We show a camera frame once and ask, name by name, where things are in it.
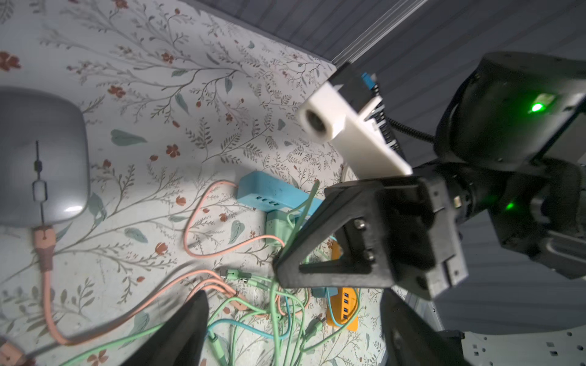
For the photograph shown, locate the blue power strip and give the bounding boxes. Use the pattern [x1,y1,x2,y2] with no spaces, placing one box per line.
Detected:
[237,172,309,212]

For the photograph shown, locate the blue-grey charger plug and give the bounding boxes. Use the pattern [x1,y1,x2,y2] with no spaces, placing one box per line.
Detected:
[311,287,338,298]

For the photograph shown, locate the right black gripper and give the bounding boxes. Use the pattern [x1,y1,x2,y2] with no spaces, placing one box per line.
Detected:
[273,164,469,300]

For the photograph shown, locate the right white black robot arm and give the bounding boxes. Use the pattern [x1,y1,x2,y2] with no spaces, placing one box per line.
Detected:
[273,52,585,300]

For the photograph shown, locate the green charging cable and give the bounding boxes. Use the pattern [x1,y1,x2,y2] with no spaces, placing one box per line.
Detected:
[59,179,363,366]

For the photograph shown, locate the orange power strip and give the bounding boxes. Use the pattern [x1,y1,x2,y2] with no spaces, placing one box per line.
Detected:
[326,239,359,332]

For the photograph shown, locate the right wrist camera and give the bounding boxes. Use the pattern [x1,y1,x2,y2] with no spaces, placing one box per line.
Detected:
[296,63,413,180]

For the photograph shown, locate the pink charging cable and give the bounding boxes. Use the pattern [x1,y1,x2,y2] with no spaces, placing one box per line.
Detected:
[0,180,287,366]

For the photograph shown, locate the teal charging cable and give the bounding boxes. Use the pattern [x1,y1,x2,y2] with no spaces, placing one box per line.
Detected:
[207,292,342,342]

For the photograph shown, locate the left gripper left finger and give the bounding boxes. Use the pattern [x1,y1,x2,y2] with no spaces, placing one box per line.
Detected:
[124,291,209,366]

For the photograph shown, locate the silver grey wireless mouse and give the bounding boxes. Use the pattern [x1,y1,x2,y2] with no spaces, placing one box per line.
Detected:
[1,87,90,228]

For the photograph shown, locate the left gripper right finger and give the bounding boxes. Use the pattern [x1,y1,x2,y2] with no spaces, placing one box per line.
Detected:
[380,289,469,365]

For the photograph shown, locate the light green charger plug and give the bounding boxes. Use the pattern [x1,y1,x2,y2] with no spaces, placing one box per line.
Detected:
[265,210,300,244]

